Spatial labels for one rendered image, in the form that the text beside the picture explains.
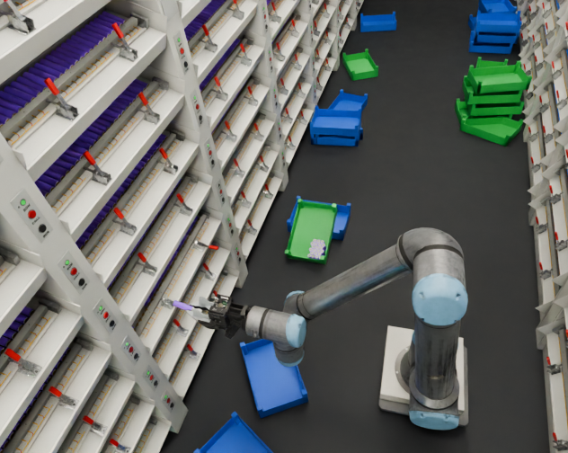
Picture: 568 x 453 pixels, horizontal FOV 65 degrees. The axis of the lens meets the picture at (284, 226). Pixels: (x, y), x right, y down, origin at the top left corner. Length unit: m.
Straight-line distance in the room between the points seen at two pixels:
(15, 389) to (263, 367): 1.07
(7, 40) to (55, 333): 0.65
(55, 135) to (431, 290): 0.88
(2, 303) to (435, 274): 0.91
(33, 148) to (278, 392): 1.31
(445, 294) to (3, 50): 0.99
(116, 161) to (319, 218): 1.31
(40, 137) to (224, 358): 1.28
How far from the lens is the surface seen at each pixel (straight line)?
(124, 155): 1.30
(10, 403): 1.20
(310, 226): 2.33
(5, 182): 1.00
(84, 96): 1.19
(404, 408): 1.86
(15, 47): 1.02
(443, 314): 1.08
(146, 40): 1.38
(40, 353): 1.22
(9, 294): 1.09
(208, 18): 1.85
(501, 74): 3.25
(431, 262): 1.08
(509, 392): 2.04
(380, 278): 1.26
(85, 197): 1.21
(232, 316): 1.38
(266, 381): 1.96
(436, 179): 2.73
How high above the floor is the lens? 1.78
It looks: 47 degrees down
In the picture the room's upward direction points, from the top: 8 degrees counter-clockwise
